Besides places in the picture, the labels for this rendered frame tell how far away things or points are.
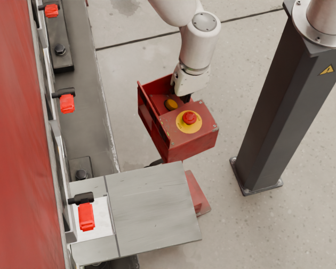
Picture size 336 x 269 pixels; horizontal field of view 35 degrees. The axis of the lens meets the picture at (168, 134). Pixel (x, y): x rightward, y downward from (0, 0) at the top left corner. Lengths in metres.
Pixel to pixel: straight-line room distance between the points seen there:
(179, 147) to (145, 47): 1.19
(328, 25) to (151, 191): 0.60
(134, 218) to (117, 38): 1.59
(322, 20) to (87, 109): 0.62
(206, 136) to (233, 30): 1.26
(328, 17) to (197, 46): 0.32
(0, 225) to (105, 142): 1.00
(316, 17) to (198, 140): 0.44
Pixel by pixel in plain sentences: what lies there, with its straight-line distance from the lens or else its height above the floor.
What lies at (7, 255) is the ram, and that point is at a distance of 0.34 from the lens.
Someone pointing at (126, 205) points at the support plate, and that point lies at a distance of 1.12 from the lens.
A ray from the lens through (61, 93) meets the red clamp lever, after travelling 0.94.
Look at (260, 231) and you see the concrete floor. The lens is 2.19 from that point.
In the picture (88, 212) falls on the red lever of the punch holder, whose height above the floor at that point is 1.30.
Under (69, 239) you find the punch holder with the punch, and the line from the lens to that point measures 0.88.
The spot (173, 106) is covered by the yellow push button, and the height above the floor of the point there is 0.73.
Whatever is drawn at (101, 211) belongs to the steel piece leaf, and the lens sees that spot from 1.11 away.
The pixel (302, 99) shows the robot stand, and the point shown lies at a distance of 1.59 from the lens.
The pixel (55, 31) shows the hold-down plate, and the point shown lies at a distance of 1.48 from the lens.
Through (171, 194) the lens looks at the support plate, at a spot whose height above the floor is 1.00.
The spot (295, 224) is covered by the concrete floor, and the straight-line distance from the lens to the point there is 2.23.
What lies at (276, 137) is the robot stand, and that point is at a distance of 1.79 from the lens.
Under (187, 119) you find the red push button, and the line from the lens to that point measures 1.42.
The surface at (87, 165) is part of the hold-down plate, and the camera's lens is 1.26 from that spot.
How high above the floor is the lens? 2.05
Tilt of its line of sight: 63 degrees down
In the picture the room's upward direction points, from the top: 5 degrees clockwise
